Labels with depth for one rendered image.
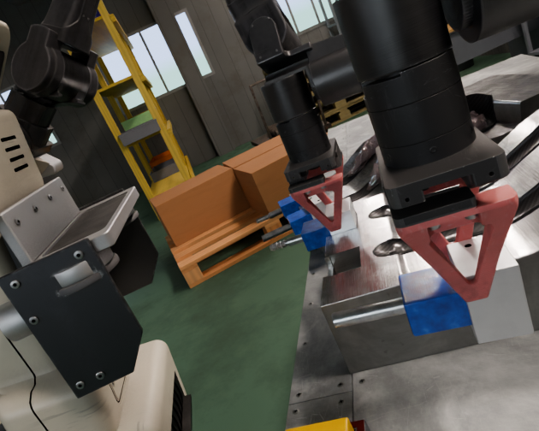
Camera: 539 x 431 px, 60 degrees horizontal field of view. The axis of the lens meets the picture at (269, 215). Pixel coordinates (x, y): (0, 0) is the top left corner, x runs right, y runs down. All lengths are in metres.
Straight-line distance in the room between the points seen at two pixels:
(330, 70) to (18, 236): 0.39
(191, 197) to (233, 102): 4.67
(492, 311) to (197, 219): 3.25
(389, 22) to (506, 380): 0.33
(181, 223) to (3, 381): 2.91
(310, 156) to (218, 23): 7.51
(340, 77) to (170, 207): 2.98
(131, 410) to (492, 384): 0.43
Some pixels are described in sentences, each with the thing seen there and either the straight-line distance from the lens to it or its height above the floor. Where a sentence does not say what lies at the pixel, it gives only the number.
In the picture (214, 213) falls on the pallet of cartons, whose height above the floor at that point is 0.26.
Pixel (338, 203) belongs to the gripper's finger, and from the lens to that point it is 0.59.
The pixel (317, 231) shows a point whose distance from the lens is 0.63.
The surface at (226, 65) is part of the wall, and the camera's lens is 8.01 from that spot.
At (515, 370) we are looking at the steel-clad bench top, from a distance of 0.49.
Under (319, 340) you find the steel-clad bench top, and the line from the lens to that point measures 0.60.
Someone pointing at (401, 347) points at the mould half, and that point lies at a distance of 0.51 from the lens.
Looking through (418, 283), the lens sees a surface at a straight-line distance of 0.36.
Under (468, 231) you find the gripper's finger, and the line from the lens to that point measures 0.37.
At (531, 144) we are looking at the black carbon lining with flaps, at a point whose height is 0.91.
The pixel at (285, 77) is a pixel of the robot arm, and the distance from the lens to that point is 0.58.
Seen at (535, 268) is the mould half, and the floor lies 0.87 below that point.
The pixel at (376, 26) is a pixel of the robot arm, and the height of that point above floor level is 1.12.
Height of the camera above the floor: 1.13
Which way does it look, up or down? 17 degrees down
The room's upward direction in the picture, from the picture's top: 24 degrees counter-clockwise
